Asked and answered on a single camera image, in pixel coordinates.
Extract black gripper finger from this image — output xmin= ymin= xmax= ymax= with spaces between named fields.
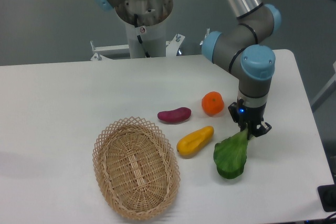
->
xmin=248 ymin=121 xmax=272 ymax=140
xmin=228 ymin=107 xmax=246 ymax=131

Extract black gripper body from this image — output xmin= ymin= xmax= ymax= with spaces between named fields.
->
xmin=229 ymin=95 xmax=267 ymax=129

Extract green leafy vegetable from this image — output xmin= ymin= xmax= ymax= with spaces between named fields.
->
xmin=213 ymin=129 xmax=248 ymax=179

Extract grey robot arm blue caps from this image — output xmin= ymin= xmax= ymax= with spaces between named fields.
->
xmin=95 ymin=0 xmax=281 ymax=137

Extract yellow pepper vegetable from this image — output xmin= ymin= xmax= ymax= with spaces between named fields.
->
xmin=176 ymin=126 xmax=214 ymax=157

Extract orange tangerine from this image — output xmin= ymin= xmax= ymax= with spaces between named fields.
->
xmin=201 ymin=91 xmax=225 ymax=116

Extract purple sweet potato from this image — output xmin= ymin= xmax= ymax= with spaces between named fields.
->
xmin=157 ymin=107 xmax=192 ymax=124

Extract white table leg at right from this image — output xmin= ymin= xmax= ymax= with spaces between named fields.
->
xmin=310 ymin=62 xmax=336 ymax=113

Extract black device at table edge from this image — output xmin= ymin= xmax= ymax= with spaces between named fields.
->
xmin=317 ymin=184 xmax=335 ymax=212

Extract woven wicker basket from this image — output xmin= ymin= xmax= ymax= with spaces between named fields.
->
xmin=92 ymin=117 xmax=180 ymax=220

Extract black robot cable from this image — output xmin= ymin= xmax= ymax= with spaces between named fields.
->
xmin=133 ymin=13 xmax=152 ymax=58

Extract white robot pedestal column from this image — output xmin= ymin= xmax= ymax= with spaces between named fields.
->
xmin=125 ymin=22 xmax=166 ymax=59

